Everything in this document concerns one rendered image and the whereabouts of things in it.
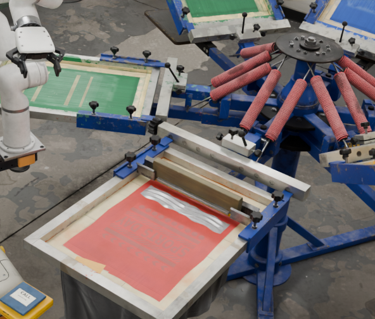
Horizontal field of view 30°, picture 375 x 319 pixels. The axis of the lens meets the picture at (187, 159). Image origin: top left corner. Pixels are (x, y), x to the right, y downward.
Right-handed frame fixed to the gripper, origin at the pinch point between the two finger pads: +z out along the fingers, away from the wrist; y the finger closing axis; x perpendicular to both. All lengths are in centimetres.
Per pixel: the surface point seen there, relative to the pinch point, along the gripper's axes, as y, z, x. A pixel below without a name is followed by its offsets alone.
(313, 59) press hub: 128, -31, 37
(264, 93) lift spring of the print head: 109, -27, 53
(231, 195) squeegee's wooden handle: 70, 23, 46
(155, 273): 35, 44, 52
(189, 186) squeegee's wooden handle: 61, 11, 56
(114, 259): 25, 35, 56
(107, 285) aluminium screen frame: 17, 47, 48
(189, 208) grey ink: 59, 18, 60
